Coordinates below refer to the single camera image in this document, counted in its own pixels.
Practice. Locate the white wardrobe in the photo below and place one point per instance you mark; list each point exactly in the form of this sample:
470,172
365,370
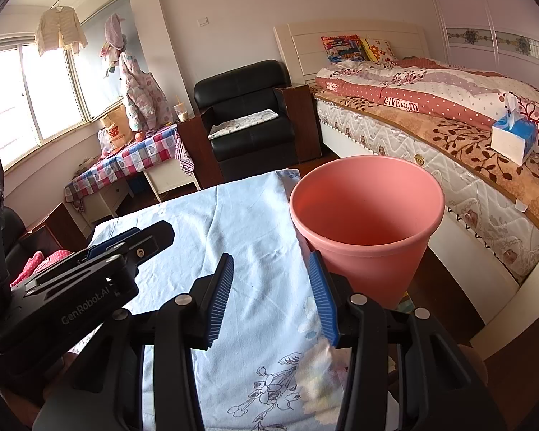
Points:
476,4

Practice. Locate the light blue floral tablecloth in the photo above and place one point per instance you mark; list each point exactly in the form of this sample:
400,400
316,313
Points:
251,233

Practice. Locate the brown paper shopping bag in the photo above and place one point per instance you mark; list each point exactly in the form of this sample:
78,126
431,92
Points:
116,130

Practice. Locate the small orange fruit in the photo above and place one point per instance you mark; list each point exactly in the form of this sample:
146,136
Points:
139,136

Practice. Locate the checkered tablecloth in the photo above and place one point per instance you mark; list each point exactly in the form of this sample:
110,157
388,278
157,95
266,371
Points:
139,152

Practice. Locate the yellow flower pillow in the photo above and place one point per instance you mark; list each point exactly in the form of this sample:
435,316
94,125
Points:
379,51

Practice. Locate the brown leaf blanket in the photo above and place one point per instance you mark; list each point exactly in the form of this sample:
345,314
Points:
467,143

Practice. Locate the pink flower cushion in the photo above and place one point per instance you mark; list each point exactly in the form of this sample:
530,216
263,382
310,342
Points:
31,265

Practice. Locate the blue tissue box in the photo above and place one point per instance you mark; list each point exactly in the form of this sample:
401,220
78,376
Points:
507,143

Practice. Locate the window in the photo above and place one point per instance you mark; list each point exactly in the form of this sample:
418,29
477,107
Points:
49,94

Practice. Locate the pink patchwork quilt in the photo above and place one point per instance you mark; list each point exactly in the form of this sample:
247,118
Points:
453,85

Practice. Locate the pink padded jacket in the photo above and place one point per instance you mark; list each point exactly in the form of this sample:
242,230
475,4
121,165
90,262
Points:
139,94

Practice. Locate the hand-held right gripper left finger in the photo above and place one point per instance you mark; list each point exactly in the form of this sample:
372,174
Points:
220,296

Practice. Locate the white bed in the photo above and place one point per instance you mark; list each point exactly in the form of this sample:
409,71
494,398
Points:
386,130

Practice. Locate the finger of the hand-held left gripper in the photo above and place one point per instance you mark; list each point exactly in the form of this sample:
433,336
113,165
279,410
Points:
112,240
155,235

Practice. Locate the pink hat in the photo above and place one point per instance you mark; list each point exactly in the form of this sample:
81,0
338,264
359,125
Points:
114,31

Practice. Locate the pink plastic bin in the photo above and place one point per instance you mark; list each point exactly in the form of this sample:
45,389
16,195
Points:
368,251

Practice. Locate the white desk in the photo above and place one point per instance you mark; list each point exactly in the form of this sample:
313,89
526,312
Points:
170,177

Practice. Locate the white seat cushion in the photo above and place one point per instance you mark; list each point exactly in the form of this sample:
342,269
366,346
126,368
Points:
242,123

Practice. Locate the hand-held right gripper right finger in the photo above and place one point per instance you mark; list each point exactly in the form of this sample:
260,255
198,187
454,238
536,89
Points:
321,296

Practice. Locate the colourful printed pillow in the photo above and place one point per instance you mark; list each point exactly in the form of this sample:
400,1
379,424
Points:
343,48

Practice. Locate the cream knitted cardigan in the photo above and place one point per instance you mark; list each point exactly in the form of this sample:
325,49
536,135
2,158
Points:
58,31

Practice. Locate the drink cup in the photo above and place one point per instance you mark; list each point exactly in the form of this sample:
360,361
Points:
181,113

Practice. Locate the white plastic bag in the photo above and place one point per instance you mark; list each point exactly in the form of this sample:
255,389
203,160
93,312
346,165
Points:
104,143

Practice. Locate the black leather armchair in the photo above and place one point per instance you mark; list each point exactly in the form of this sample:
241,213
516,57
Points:
238,81

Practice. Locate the armchair with pink cushion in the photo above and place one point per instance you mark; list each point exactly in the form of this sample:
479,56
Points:
54,229

